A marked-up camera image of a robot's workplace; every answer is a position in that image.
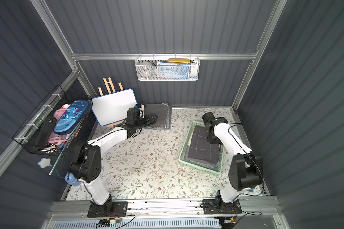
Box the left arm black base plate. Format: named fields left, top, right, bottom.
left=87, top=201, right=128, bottom=218

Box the blue shark pencil case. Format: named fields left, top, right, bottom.
left=54, top=100, right=91, bottom=135

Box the black object in wire basket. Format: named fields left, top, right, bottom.
left=34, top=116, right=57, bottom=147

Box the dark grey checked pillowcase back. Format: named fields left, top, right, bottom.
left=185, top=126, right=221, bottom=169

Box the black wire wall basket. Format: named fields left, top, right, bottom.
left=13, top=86, right=93, bottom=157

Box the pink item in wire basket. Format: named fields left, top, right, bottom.
left=47, top=104, right=70, bottom=147

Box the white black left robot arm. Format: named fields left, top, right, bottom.
left=69, top=104, right=158, bottom=214

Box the white mesh hanging basket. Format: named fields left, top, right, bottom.
left=135, top=56, right=200, bottom=81

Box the blue packet in mesh basket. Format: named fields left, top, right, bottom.
left=156, top=62, right=190, bottom=80

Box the yellow item in mesh basket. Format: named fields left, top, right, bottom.
left=167, top=58, right=191, bottom=64

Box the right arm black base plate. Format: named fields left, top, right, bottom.
left=200, top=199, right=242, bottom=215

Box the plain grey pillowcase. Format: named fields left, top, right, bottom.
left=144, top=104, right=172, bottom=130

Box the floral table mat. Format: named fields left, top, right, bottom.
left=100, top=107, right=238, bottom=199

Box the white board on easel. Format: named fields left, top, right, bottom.
left=92, top=88, right=138, bottom=126

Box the white flower-shaped hook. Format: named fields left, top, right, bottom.
left=37, top=157, right=52, bottom=169

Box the white tape roll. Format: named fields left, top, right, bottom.
left=136, top=61, right=154, bottom=78

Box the mint green plastic basket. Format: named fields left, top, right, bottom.
left=179, top=121, right=224, bottom=175

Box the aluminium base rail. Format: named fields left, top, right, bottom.
left=46, top=196, right=282, bottom=220

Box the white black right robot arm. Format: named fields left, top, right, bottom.
left=202, top=112, right=264, bottom=213

